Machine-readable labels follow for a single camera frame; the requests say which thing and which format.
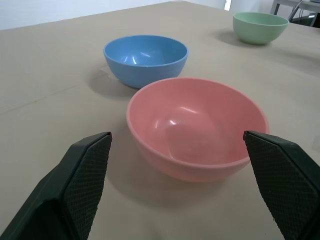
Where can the pink plastic bowl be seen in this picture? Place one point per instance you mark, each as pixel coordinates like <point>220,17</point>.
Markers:
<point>190,140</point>

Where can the grey metal table frame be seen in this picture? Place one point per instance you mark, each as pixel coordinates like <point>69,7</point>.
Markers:
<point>297,10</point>

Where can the blue plastic bowl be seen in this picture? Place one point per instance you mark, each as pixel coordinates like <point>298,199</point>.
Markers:
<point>140,71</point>

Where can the green plastic bowl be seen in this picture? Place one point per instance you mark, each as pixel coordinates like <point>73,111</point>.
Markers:
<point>257,31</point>

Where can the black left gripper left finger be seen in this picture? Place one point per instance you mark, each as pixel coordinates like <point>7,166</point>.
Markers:
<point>62,195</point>

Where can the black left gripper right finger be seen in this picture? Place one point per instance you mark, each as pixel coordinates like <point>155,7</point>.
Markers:
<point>285,185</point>

